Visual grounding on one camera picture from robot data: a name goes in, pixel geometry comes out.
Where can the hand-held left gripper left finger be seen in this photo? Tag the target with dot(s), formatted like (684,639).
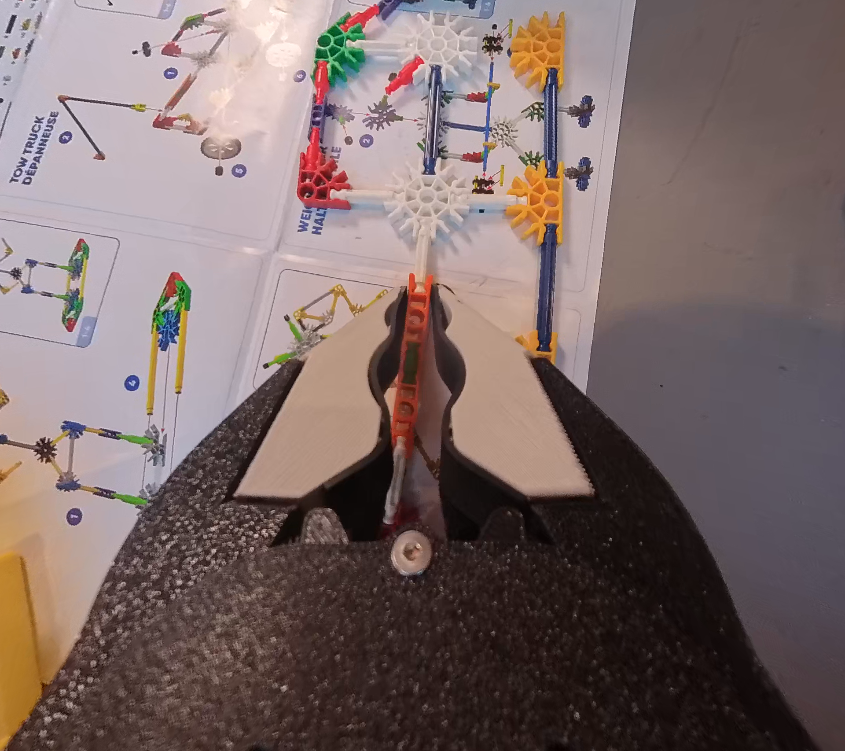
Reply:
(311,434)

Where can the colourful rod connector toy model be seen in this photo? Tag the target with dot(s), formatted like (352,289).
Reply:
(436,196)

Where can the yellow plastic bin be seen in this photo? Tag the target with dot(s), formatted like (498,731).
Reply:
(16,632)

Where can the toy building instruction sheet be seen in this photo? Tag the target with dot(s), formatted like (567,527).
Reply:
(238,262)

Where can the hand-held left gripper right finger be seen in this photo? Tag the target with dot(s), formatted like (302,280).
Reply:
(522,434)

